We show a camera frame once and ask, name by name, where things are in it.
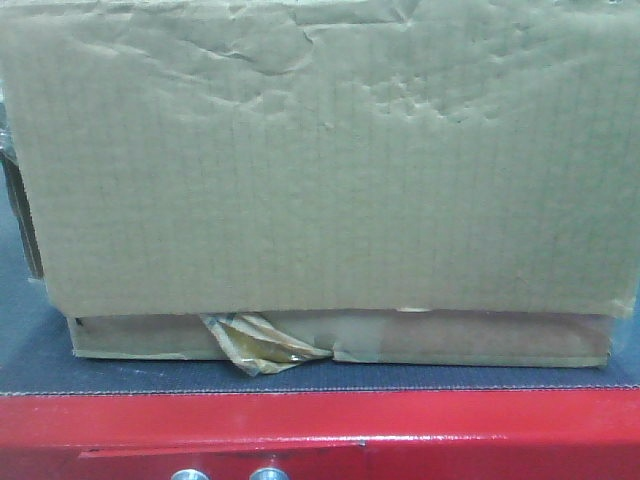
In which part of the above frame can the large brown cardboard box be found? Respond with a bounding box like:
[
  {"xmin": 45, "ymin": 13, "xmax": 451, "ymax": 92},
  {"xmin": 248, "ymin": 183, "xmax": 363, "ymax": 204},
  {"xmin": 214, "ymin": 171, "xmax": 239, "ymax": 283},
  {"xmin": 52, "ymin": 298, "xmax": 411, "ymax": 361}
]
[{"xmin": 1, "ymin": 1, "xmax": 639, "ymax": 317}]

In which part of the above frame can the crumpled yellow packing tape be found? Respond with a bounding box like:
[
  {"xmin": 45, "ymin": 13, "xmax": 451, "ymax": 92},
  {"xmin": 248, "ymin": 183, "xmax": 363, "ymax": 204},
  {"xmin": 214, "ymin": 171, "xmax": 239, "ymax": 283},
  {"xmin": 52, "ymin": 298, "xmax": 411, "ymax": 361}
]
[{"xmin": 200, "ymin": 313, "xmax": 333, "ymax": 377}]

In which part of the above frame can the flat cardboard box underneath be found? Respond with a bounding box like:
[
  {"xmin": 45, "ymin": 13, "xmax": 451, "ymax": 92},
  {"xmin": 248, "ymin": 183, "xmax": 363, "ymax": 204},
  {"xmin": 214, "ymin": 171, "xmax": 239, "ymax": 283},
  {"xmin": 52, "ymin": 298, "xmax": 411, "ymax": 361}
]
[{"xmin": 67, "ymin": 310, "xmax": 614, "ymax": 368}]

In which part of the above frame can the right silver bolt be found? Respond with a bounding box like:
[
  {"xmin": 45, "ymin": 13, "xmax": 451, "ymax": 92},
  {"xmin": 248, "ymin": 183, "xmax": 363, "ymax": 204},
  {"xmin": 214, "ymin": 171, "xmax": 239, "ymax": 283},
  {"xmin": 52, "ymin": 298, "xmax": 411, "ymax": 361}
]
[{"xmin": 249, "ymin": 467, "xmax": 290, "ymax": 480}]

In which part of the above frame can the silver bolt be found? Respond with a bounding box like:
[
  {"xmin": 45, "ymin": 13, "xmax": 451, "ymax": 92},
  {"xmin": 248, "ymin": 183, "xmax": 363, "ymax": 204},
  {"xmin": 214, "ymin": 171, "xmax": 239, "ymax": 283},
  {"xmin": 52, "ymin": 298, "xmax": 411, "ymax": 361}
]
[
  {"xmin": 249, "ymin": 467, "xmax": 290, "ymax": 480},
  {"xmin": 170, "ymin": 468, "xmax": 209, "ymax": 480}
]

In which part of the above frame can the left silver bolt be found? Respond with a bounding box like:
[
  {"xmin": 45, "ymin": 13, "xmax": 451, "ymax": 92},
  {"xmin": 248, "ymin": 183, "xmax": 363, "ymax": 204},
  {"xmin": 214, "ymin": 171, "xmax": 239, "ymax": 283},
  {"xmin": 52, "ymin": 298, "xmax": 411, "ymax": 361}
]
[{"xmin": 170, "ymin": 468, "xmax": 209, "ymax": 480}]

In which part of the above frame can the red metal table frame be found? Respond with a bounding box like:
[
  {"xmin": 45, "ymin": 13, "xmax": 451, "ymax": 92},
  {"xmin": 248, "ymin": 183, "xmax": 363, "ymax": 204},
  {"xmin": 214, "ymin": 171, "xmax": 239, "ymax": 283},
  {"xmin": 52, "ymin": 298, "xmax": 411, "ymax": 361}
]
[{"xmin": 1, "ymin": 389, "xmax": 639, "ymax": 479}]

